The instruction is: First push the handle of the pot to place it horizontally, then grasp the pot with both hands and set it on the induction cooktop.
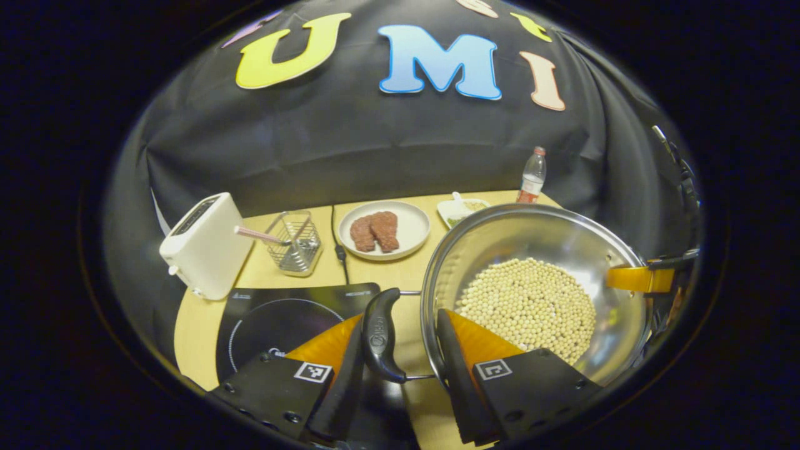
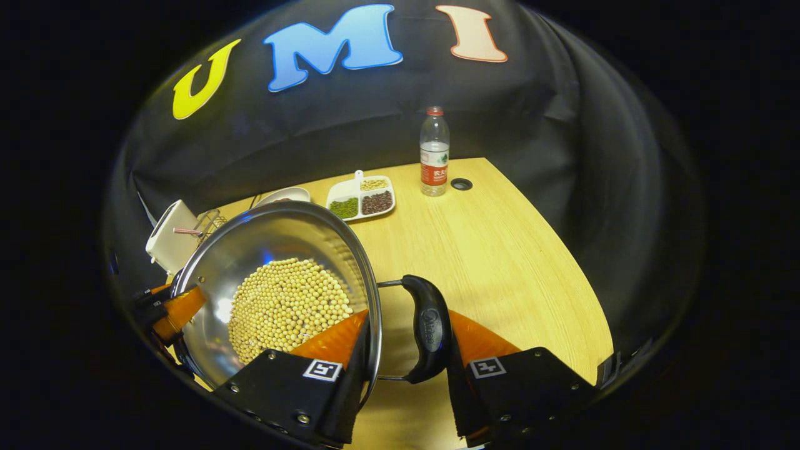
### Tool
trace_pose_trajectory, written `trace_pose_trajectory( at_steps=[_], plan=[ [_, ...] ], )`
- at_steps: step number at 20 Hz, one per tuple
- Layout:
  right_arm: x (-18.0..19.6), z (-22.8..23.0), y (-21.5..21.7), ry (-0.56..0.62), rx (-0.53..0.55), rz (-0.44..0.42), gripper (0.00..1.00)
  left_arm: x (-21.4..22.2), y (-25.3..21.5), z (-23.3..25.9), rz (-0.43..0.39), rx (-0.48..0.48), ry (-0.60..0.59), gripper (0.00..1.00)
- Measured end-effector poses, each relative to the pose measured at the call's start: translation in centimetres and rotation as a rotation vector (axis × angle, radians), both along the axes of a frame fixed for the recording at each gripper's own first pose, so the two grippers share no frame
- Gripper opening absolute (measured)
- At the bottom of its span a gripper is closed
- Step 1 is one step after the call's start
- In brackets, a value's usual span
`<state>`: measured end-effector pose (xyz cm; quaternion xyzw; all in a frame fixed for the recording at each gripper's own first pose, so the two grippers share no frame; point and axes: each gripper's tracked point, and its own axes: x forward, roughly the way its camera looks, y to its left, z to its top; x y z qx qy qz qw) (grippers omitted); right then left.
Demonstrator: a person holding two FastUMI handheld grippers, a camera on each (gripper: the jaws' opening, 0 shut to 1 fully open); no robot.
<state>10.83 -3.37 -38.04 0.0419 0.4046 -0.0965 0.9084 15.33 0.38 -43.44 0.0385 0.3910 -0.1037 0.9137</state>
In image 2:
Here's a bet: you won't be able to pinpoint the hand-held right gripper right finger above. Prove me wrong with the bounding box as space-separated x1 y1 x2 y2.
445 309 598 448

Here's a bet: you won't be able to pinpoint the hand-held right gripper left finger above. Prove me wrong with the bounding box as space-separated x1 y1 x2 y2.
212 309 373 448

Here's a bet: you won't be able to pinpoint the steel pot with black handles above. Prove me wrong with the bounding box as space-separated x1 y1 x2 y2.
170 200 452 391

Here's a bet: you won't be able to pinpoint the pile of soybeans in pot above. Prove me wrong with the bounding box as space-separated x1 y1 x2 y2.
227 258 355 365

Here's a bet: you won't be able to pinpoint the white toaster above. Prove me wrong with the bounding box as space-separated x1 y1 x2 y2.
146 199 199 276

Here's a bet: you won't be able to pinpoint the white round plate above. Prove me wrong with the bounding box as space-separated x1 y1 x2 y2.
253 186 311 208

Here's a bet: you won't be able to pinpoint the dark red beans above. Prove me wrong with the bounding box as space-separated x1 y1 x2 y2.
361 191 394 215

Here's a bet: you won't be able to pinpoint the white divided dish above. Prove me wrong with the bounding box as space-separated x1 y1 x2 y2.
326 170 396 222

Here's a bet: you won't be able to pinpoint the clear water bottle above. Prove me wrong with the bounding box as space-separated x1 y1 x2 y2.
419 106 451 198

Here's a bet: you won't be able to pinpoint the black backdrop cloth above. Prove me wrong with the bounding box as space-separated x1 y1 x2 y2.
106 0 701 376

